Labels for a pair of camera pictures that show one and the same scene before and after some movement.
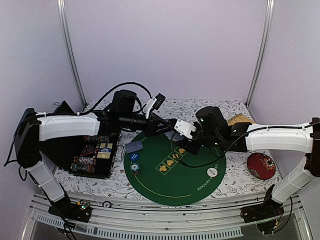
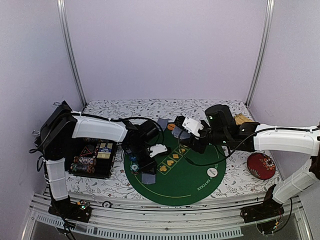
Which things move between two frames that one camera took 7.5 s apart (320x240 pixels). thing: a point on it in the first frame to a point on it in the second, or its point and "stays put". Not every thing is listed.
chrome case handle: [123, 153] stays put
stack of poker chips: [135, 168] stays put
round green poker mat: [165, 171] stays put
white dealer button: [212, 172] stays put
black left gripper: [151, 129] to [147, 166]
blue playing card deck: [176, 137] to [177, 132]
